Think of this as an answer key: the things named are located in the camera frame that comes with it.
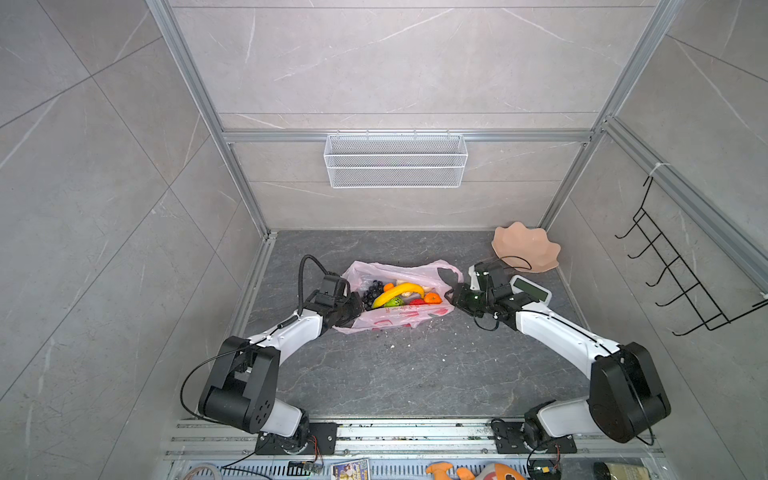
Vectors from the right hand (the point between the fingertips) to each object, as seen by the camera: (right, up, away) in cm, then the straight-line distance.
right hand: (448, 294), depth 88 cm
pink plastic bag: (-17, -7, -4) cm, 19 cm away
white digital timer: (+27, +2, +12) cm, 30 cm away
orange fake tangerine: (-4, -2, +7) cm, 8 cm away
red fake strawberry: (-9, -3, +7) cm, 12 cm away
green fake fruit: (-16, -3, +4) cm, 17 cm away
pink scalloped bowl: (+36, +14, +25) cm, 46 cm away
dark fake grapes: (-22, 0, +10) cm, 24 cm away
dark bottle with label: (+33, -37, -22) cm, 54 cm away
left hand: (-26, -2, +3) cm, 26 cm away
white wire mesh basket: (-16, +44, +12) cm, 49 cm away
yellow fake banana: (-15, +1, +6) cm, 16 cm away
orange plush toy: (-6, -39, -20) cm, 44 cm away
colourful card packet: (-26, -38, -20) cm, 51 cm away
